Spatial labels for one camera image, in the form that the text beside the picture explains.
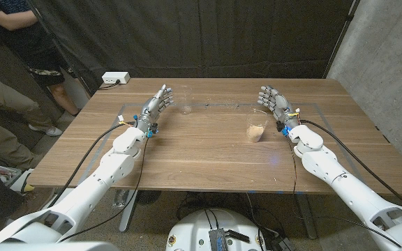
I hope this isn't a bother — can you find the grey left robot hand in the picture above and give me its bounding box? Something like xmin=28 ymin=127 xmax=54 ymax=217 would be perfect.
xmin=135 ymin=84 xmax=174 ymax=133

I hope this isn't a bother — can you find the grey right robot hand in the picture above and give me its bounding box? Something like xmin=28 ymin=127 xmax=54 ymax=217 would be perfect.
xmin=257 ymin=84 xmax=302 ymax=130

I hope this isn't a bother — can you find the clear plastic cup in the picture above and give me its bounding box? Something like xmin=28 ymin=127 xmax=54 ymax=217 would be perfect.
xmin=176 ymin=85 xmax=193 ymax=116

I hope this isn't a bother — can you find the clear cup with sugar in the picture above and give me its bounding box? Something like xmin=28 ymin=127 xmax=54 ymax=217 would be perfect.
xmin=245 ymin=109 xmax=269 ymax=144

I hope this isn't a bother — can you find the white power strip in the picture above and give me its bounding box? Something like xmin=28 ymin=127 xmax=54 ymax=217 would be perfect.
xmin=101 ymin=71 xmax=131 ymax=85

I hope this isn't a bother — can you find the black round slotted disc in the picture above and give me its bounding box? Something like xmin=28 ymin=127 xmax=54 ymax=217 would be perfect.
xmin=136 ymin=190 xmax=163 ymax=206

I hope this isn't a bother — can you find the black backdrop stand pole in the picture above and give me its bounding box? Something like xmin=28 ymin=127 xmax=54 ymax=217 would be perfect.
xmin=322 ymin=0 xmax=362 ymax=79
xmin=24 ymin=0 xmax=94 ymax=98

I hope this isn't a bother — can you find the black backdrop curtain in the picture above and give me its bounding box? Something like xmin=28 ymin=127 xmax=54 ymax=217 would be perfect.
xmin=29 ymin=0 xmax=357 ymax=95

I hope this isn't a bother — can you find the clear plastic bottle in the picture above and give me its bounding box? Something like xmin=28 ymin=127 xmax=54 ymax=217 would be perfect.
xmin=112 ymin=189 xmax=129 ymax=210

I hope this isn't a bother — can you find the grey metal table leg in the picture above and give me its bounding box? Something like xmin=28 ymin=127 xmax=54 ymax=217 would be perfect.
xmin=295 ymin=193 xmax=318 ymax=240
xmin=119 ymin=190 xmax=139 ymax=233

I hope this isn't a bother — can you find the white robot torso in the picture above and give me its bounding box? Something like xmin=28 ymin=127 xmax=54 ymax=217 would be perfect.
xmin=165 ymin=208 xmax=267 ymax=251

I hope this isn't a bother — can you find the black flat connector bar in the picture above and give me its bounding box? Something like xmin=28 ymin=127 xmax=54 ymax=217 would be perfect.
xmin=225 ymin=229 xmax=251 ymax=243

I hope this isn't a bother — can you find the person in black shorts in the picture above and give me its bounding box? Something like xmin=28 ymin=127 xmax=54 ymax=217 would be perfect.
xmin=0 ymin=0 xmax=82 ymax=116

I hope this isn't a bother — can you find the grey finned electronics box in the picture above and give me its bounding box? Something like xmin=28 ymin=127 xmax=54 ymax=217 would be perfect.
xmin=208 ymin=228 xmax=230 ymax=251

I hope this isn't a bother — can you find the person in dark brown trousers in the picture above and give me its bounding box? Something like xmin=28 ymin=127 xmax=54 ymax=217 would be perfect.
xmin=0 ymin=41 xmax=66 ymax=118

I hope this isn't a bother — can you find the colourful patterned bag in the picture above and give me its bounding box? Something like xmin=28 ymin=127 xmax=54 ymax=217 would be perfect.
xmin=0 ymin=162 xmax=24 ymax=185

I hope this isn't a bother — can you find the black power strip cable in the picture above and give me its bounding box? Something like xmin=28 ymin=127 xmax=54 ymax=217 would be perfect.
xmin=98 ymin=79 xmax=121 ymax=91

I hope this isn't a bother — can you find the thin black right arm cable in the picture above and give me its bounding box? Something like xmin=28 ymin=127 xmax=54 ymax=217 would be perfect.
xmin=284 ymin=134 xmax=402 ymax=248

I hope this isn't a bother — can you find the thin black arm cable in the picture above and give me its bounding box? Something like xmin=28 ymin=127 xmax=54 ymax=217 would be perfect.
xmin=284 ymin=134 xmax=402 ymax=248
xmin=57 ymin=135 xmax=149 ymax=243

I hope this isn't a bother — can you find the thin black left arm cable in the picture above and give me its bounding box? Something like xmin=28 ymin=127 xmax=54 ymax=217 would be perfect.
xmin=57 ymin=135 xmax=149 ymax=243

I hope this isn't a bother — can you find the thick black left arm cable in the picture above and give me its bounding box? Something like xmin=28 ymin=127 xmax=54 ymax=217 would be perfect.
xmin=47 ymin=120 xmax=137 ymax=208

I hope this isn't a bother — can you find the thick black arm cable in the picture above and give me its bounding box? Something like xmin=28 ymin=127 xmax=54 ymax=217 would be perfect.
xmin=298 ymin=119 xmax=402 ymax=212
xmin=47 ymin=120 xmax=137 ymax=208

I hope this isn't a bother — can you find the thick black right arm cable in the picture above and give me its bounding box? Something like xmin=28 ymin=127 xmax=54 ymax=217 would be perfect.
xmin=298 ymin=119 xmax=402 ymax=212

